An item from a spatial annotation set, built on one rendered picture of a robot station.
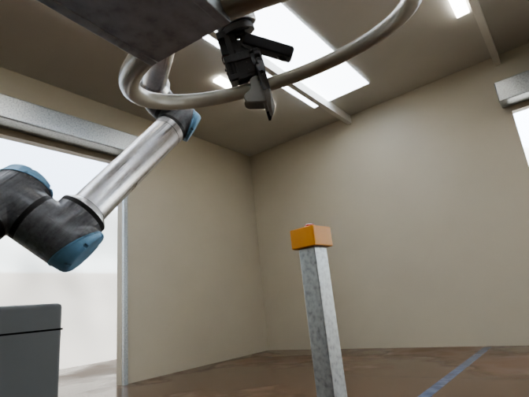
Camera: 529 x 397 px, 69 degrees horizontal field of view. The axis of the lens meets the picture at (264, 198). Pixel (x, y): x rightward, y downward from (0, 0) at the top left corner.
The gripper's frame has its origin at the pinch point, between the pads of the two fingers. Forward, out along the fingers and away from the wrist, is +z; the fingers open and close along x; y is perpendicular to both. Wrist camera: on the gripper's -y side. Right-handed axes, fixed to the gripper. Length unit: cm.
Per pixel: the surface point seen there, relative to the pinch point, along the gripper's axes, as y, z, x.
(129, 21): 16, -7, 47
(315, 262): -5, 51, -57
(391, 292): -150, 256, -503
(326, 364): 3, 85, -45
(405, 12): -21.6, -5.0, 27.4
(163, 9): 12, -6, 48
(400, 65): -249, -76, -482
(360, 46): -18.8, -5.6, 12.3
